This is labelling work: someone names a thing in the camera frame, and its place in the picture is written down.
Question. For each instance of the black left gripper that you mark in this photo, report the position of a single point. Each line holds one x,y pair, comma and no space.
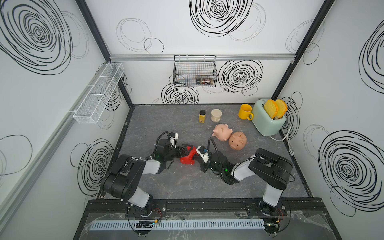
184,154

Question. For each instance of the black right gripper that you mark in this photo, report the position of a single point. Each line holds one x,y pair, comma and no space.
211,156

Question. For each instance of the red piggy bank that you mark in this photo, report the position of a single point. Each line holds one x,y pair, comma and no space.
191,160

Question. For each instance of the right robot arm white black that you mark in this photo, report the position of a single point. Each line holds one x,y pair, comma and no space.
275,170

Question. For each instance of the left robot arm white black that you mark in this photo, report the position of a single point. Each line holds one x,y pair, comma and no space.
123,178

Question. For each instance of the dark pink piggy bank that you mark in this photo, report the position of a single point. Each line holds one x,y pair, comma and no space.
237,141

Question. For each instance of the light pink piggy bank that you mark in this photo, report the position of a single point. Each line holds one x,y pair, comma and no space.
222,132

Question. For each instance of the yellow spice jar black lid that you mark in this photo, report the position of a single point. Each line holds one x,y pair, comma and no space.
202,116

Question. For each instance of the yellow mug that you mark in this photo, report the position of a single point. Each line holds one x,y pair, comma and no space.
245,112

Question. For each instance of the mint green toaster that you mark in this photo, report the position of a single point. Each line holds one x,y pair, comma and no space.
264,124

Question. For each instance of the small items in basket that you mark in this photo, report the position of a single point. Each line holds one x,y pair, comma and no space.
201,81

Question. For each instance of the yellow toast slice left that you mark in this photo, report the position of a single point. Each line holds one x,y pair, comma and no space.
271,108

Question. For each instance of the yellow toast slice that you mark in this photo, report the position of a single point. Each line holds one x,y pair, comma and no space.
271,108
282,108

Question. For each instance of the yellow toast slice right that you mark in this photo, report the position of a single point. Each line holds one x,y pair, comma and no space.
282,108

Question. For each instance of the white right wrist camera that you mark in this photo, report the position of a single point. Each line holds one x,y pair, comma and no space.
203,154

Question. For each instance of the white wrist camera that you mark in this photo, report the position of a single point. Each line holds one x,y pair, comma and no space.
203,154
173,137

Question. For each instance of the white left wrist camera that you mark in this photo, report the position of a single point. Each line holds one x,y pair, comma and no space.
173,137

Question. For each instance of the white slotted cable duct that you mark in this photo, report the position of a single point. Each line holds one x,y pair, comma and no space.
215,224

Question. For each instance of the black wire basket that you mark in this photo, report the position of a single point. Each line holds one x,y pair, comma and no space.
186,72

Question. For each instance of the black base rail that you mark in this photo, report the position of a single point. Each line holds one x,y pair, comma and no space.
164,207

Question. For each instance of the white wire shelf basket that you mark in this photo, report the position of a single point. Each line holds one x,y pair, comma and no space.
100,93

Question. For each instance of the aluminium wall rail back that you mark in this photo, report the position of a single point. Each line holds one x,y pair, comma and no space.
202,57

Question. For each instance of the aluminium wall rail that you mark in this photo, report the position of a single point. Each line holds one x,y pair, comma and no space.
202,57
32,107

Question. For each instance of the aluminium wall rail left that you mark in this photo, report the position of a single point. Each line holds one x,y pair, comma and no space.
32,107

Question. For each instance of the black corner frame post left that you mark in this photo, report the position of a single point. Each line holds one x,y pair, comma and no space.
87,15

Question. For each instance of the black corner frame post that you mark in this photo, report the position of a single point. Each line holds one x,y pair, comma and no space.
87,15
318,20

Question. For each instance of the black corner frame post right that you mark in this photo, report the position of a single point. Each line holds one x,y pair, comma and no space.
318,20

